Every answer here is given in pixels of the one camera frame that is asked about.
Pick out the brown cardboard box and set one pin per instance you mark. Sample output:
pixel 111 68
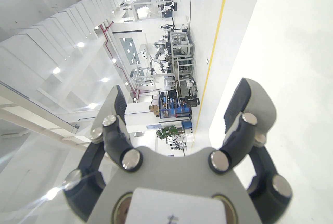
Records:
pixel 155 110

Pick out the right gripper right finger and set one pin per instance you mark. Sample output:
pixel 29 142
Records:
pixel 260 105

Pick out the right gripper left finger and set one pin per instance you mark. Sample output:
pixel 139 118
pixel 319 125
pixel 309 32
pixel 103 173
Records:
pixel 117 136

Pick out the green potted plant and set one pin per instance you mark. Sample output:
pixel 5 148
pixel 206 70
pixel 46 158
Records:
pixel 167 132

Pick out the blue plastic bin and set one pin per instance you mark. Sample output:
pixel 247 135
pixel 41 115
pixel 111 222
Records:
pixel 186 124

